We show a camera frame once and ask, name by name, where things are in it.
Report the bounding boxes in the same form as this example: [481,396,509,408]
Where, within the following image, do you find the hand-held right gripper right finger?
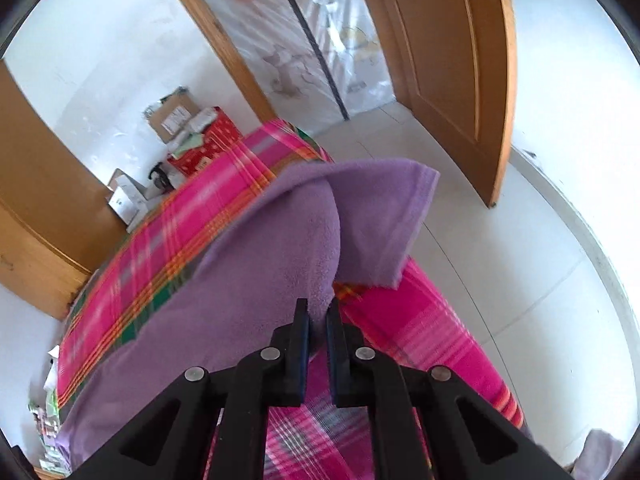
[326,300,576,480]

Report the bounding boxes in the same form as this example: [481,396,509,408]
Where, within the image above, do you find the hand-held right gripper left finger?
[70,298,312,480]

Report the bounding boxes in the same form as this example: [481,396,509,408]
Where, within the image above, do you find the purple fleece pants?
[55,157,441,471]

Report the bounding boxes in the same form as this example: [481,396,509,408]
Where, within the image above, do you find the pink green plaid bed sheet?
[52,119,526,480]

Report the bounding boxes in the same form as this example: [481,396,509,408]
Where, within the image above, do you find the small black object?
[148,162,173,193]

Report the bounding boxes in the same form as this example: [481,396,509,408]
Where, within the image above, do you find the red gift box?
[167,107,246,178]

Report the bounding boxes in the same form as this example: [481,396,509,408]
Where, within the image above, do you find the small white box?
[106,169,151,226]

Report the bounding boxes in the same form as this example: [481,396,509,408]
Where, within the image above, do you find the cardboard box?
[145,89,201,143]

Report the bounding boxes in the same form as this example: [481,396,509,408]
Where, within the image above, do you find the wooden wardrobe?
[0,57,128,321]

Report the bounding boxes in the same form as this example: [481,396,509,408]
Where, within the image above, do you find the black curtain strip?
[265,0,348,121]

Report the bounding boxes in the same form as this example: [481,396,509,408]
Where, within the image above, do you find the wooden door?
[350,0,518,208]

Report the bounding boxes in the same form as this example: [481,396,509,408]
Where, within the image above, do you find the clear plastic door curtain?
[177,0,396,121]

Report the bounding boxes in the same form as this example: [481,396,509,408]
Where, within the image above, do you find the wooden door frame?
[152,0,276,126]

